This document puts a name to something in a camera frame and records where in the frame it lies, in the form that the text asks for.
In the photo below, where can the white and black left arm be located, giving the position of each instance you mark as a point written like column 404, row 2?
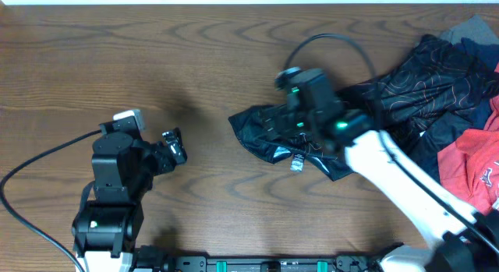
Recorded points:
column 111, row 213

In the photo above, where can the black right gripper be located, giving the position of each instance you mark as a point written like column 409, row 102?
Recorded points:
column 284, row 111

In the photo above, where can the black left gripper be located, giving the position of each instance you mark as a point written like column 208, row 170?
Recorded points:
column 166, row 150

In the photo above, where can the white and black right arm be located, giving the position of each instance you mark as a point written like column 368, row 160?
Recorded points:
column 458, row 236

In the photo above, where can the black mounting rail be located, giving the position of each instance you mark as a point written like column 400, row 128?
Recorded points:
column 253, row 264

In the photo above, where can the black jersey with orange lines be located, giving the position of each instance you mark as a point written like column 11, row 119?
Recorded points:
column 410, row 98

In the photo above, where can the grey garment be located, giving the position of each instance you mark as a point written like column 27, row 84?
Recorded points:
column 474, row 29

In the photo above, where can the red garment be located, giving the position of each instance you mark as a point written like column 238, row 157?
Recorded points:
column 475, row 179

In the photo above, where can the navy blue garment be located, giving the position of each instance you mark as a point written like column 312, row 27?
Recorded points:
column 435, row 150

